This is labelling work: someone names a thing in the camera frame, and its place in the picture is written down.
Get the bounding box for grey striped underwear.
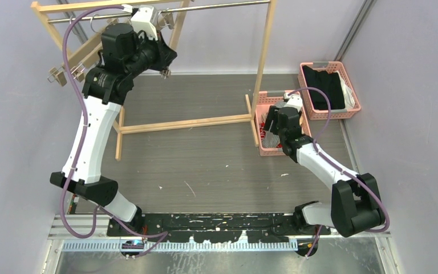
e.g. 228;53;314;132
262;99;291;148

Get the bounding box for wooden clip hanger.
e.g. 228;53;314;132
157;0;193;79
68;35;102;69
67;19;116;82
47;17;103;87

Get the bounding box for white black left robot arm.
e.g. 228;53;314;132
50;23;177;236

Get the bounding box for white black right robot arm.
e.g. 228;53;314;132
263;106;390;237

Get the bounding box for empty wooden clip hanger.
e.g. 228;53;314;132
47;17;103;87

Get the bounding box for pink basket near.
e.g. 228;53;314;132
254;90;311;156

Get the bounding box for pink basket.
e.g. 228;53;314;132
298;61;361;120
254;90;311;156

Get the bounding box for black clothes in basket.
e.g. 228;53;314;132
302;66;345;110

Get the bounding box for white cloth in basket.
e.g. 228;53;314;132
335;71;355;110

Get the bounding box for pink basket far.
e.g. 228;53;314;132
298;61;361;120

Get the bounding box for wooden clothes rack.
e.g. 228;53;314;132
31;1;277;161

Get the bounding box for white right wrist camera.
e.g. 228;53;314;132
283;93;303;111

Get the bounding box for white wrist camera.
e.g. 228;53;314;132
122;4;159;41
283;93;303;111

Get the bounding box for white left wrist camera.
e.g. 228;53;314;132
122;4;159;41

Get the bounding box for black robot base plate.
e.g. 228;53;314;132
107;212;331;244

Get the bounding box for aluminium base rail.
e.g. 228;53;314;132
47;212;388;253

